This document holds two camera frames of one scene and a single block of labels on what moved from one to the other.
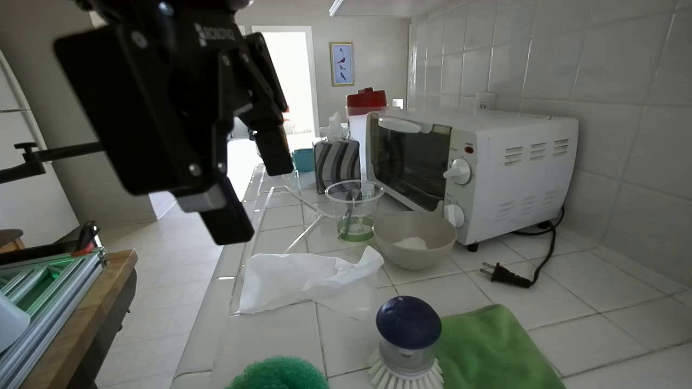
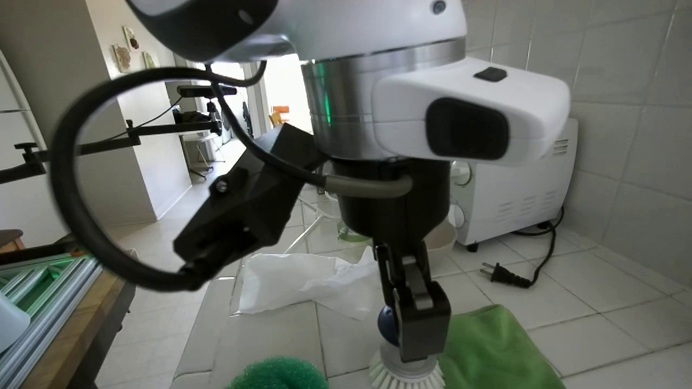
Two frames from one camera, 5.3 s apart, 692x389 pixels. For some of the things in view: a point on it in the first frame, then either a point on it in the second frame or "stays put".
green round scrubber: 279,372 stays put
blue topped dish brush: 407,328 stays put
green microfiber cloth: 490,348 stays put
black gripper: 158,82 -> 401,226
